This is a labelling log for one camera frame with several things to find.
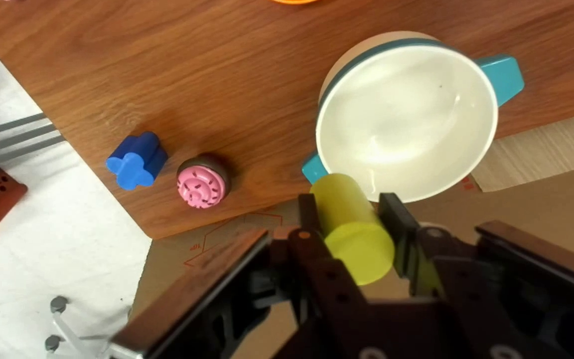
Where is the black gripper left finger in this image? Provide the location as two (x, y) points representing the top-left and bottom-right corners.
(279, 192), (394, 359)

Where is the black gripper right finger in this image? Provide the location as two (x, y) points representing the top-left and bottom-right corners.
(376, 192), (534, 359)

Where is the yellow cylinder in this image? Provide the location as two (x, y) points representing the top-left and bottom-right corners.
(308, 172), (396, 287)

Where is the cream pot teal trim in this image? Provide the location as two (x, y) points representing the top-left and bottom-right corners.
(298, 30), (526, 206)

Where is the brown cardboard sheet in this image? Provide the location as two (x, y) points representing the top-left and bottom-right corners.
(125, 108), (574, 359)

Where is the pink cupcake toy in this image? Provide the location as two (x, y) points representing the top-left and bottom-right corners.
(175, 154), (233, 211)

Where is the blue toy block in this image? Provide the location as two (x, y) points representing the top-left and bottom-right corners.
(103, 130), (169, 194)

